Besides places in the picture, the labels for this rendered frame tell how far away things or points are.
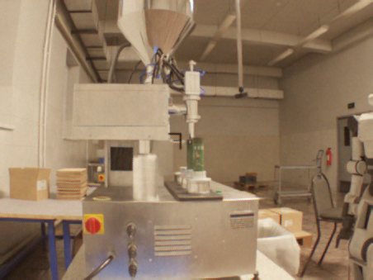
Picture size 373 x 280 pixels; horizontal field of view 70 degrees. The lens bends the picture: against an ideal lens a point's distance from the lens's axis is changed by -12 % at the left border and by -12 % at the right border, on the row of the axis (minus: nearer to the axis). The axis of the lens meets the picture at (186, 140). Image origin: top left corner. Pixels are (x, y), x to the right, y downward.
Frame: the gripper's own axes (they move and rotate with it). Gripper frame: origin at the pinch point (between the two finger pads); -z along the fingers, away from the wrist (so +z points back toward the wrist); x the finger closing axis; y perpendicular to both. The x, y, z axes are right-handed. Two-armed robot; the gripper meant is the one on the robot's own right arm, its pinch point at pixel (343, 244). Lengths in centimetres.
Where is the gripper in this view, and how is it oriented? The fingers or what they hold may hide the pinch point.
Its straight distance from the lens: 204.7
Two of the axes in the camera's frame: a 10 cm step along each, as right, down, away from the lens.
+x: -9.7, -2.0, -1.3
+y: 1.4, -0.4, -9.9
